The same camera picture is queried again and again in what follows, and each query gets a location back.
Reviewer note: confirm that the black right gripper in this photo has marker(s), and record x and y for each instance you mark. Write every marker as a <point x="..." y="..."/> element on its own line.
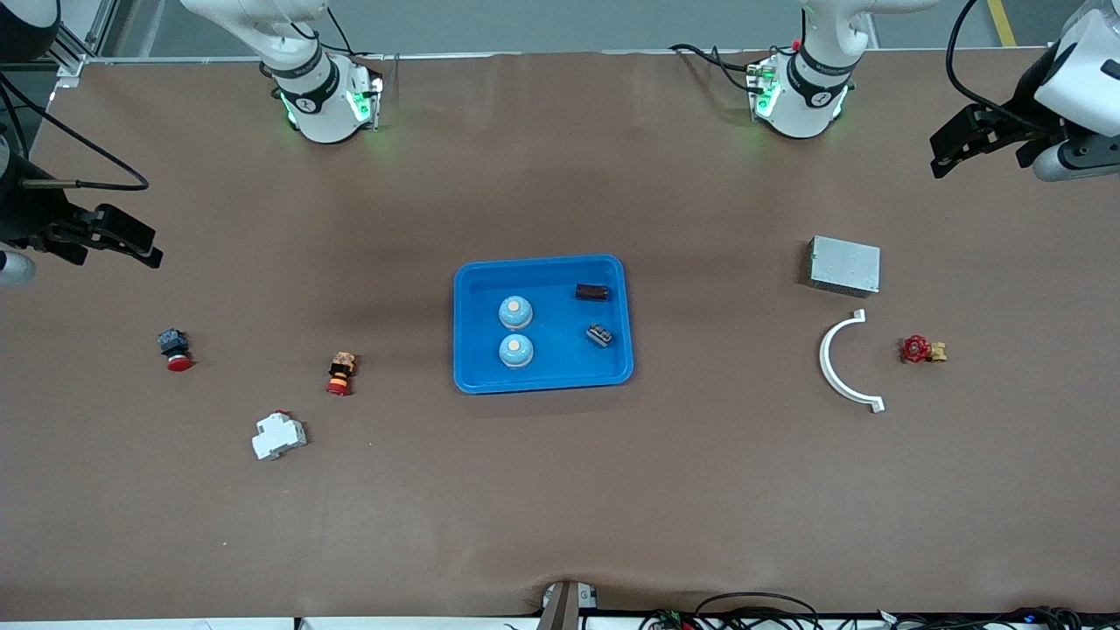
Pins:
<point x="26" y="216"/>

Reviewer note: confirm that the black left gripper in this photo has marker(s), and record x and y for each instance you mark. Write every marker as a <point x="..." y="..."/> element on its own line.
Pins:
<point x="1020" y="118"/>

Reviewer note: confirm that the light blue desk bell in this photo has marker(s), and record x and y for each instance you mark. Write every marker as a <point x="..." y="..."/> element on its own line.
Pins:
<point x="516" y="312"/>
<point x="516" y="351"/>

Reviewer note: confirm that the dark brown cylindrical capacitor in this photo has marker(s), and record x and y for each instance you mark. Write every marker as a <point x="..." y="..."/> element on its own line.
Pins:
<point x="592" y="291"/>

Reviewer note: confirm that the small black terminal block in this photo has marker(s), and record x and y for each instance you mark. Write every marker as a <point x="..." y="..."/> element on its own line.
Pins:
<point x="599" y="335"/>

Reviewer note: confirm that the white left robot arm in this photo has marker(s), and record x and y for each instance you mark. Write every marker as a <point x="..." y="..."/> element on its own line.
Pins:
<point x="805" y="96"/>

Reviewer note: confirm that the red mushroom button blue body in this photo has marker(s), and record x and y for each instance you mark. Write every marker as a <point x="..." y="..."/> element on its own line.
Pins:
<point x="178" y="360"/>

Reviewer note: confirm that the grey metal box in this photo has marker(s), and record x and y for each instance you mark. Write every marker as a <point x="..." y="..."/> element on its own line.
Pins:
<point x="844" y="265"/>

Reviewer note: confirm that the brass valve with red handwheel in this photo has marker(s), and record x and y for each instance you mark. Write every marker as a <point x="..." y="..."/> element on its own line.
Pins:
<point x="916" y="349"/>

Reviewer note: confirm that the white circuit breaker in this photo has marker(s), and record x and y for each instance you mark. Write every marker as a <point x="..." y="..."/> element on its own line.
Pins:
<point x="278" y="436"/>

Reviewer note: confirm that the red yellow emergency stop button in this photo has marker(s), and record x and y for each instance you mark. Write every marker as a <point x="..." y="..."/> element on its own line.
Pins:
<point x="340" y="374"/>

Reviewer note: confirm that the blue plastic tray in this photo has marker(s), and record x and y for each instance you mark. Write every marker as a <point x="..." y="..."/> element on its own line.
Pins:
<point x="560" y="367"/>

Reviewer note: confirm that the aluminium frame profile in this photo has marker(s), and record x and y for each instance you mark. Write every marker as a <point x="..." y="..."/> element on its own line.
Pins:
<point x="70" y="61"/>

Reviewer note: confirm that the white curved plastic bracket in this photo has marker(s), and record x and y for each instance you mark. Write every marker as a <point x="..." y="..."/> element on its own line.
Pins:
<point x="824" y="359"/>

